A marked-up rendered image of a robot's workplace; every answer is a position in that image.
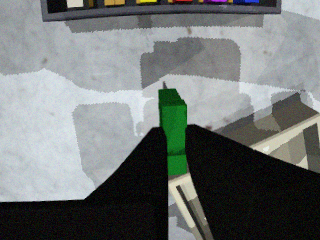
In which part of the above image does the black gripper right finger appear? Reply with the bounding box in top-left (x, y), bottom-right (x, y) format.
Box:
top-left (185, 124), bottom-right (320, 240)

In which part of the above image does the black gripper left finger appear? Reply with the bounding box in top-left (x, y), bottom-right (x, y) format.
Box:
top-left (0, 125), bottom-right (169, 240)

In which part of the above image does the beige shallow tray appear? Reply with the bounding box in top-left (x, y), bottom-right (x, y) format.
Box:
top-left (168, 101), bottom-right (320, 240)

